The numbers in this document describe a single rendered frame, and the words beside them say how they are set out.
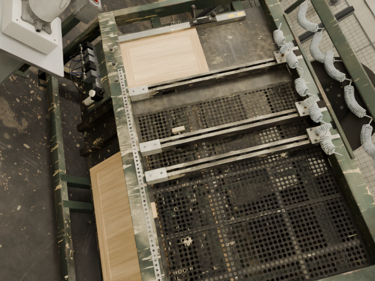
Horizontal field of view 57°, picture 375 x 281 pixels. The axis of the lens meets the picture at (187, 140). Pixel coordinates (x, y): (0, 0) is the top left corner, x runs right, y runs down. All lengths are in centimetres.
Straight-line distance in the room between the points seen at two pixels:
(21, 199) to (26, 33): 112
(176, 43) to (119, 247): 147
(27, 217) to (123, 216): 65
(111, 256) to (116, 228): 18
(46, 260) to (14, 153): 78
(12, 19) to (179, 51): 108
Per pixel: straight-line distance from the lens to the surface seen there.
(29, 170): 276
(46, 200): 274
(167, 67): 247
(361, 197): 215
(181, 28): 266
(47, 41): 220
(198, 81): 233
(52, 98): 298
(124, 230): 241
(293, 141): 220
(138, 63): 252
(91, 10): 267
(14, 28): 215
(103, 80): 249
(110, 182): 255
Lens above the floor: 213
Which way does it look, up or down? 27 degrees down
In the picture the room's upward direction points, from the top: 62 degrees clockwise
